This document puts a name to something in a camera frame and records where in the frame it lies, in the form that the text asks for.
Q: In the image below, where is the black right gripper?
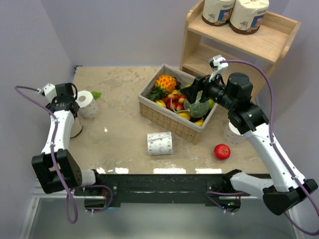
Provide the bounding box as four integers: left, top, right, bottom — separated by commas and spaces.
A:
180, 69, 236, 111

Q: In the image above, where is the paper roll edge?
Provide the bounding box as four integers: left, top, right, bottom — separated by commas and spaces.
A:
70, 118, 83, 138

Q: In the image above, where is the brown-topped paper roll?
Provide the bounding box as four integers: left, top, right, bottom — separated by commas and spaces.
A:
229, 0, 269, 35

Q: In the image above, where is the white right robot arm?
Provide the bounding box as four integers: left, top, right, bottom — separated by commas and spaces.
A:
180, 73, 318, 216

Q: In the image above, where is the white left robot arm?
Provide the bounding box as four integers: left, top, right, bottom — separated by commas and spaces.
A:
31, 83, 103, 195

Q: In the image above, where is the wooden shelf unit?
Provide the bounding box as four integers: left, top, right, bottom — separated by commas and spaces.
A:
179, 0, 302, 100

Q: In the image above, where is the green toy apple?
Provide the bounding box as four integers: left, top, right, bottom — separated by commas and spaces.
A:
209, 100, 214, 110

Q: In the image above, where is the floral paper roll back left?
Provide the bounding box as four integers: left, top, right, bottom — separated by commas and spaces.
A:
76, 91, 98, 119

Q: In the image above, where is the green netted toy melon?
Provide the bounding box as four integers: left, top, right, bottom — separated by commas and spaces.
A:
173, 91, 209, 118

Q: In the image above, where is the green grape bunch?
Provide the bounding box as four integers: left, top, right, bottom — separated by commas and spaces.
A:
91, 91, 102, 99

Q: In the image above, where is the orange toy pineapple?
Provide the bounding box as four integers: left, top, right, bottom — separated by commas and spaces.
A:
147, 74, 177, 102

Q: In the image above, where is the yellow toy lemon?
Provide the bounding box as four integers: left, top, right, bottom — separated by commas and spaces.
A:
155, 100, 166, 108

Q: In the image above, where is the wicker basket with liner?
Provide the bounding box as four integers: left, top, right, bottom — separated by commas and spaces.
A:
138, 64, 217, 144

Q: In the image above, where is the floral paper roll right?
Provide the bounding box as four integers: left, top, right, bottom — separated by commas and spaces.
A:
224, 121, 245, 145

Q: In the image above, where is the red toy apple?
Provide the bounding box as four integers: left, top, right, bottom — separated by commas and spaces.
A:
214, 144, 231, 160

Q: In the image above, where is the floral paper roll lying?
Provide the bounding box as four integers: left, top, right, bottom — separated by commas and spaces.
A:
147, 131, 173, 156

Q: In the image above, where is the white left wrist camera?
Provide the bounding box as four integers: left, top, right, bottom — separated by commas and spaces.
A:
37, 83, 57, 102

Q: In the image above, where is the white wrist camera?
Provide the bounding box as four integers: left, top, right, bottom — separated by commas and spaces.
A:
209, 55, 228, 82
37, 83, 57, 102

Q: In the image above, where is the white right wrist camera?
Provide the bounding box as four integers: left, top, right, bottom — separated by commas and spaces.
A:
209, 55, 228, 82

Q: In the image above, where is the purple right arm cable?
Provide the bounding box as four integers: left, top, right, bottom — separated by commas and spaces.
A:
205, 59, 319, 236

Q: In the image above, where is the black aluminium base frame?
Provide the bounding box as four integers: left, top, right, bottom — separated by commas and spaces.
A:
32, 171, 272, 215

